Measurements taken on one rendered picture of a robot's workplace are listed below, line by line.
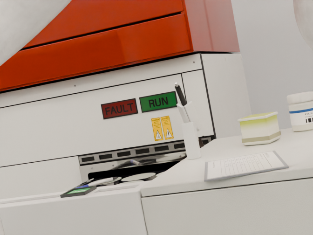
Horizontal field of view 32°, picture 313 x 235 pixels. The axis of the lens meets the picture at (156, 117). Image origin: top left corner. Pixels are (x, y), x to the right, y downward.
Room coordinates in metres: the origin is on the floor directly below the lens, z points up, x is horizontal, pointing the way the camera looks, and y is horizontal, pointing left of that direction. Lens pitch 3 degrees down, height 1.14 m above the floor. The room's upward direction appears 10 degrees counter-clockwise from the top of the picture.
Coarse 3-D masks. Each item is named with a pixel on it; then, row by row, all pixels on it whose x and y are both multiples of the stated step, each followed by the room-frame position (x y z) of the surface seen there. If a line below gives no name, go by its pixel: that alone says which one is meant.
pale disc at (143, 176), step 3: (138, 174) 1.62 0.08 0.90; (141, 174) 1.61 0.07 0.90; (144, 174) 1.60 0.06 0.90; (147, 174) 1.59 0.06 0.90; (150, 174) 1.58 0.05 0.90; (153, 174) 1.57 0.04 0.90; (126, 177) 1.61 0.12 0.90; (129, 177) 1.60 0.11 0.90; (132, 177) 1.59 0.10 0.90; (135, 177) 1.58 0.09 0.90; (138, 177) 1.57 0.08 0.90; (141, 177) 1.56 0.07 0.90; (144, 177) 1.55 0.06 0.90; (147, 177) 1.54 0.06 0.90; (123, 180) 1.56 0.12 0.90; (126, 180) 1.55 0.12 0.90; (129, 180) 1.54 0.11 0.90
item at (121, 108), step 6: (120, 102) 1.69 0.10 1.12; (126, 102) 1.69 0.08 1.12; (132, 102) 1.68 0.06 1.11; (102, 108) 1.72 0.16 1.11; (108, 108) 1.71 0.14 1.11; (114, 108) 1.70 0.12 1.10; (120, 108) 1.70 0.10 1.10; (126, 108) 1.69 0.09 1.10; (132, 108) 1.68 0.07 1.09; (108, 114) 1.71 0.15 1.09; (114, 114) 1.70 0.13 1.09; (120, 114) 1.70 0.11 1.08
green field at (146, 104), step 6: (156, 96) 1.65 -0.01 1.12; (162, 96) 1.65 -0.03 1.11; (168, 96) 1.64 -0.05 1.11; (174, 96) 1.64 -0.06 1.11; (144, 102) 1.67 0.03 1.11; (150, 102) 1.66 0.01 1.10; (156, 102) 1.66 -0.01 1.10; (162, 102) 1.65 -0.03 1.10; (168, 102) 1.64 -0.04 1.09; (174, 102) 1.64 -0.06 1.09; (144, 108) 1.67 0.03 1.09; (150, 108) 1.66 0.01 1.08; (156, 108) 1.66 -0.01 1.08
